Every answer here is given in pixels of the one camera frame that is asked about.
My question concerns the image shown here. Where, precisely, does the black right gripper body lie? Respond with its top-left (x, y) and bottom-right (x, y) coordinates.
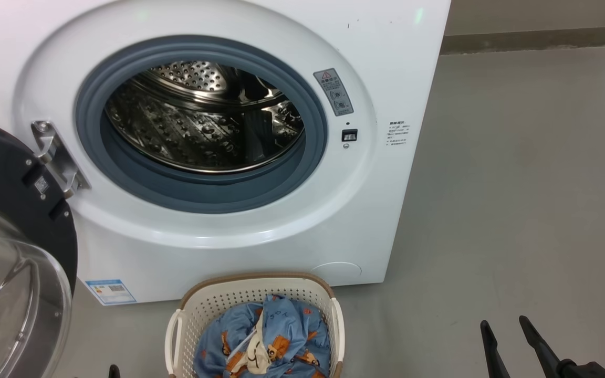
top-left (557, 360), bottom-right (605, 378)

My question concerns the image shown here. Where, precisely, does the blue energy label sticker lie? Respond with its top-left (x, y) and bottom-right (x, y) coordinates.
top-left (85, 279), bottom-right (138, 306)

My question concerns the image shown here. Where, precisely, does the grey rubber door gasket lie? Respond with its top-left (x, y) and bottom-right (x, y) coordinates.
top-left (74, 35), bottom-right (328, 214)

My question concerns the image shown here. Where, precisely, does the metal washer door hinge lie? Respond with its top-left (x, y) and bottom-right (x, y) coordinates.
top-left (31, 121), bottom-right (91, 199)

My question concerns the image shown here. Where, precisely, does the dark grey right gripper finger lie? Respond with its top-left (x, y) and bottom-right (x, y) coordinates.
top-left (480, 320), bottom-right (513, 378)
top-left (519, 316), bottom-right (564, 378)

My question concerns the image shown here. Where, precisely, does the white front-load washing machine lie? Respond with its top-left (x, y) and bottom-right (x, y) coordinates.
top-left (0, 0), bottom-right (451, 306)

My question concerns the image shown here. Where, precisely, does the round white filter cover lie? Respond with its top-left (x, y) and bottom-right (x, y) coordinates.
top-left (310, 261), bottom-right (362, 287)

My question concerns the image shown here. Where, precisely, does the blue patterned cloth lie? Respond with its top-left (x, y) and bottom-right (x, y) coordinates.
top-left (194, 294), bottom-right (331, 378)

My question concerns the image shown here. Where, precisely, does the cream perforated laundry basket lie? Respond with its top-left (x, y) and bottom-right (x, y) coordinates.
top-left (164, 272), bottom-right (345, 378)

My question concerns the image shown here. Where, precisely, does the grey warning sticker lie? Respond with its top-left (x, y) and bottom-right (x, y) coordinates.
top-left (313, 68), bottom-right (354, 117)

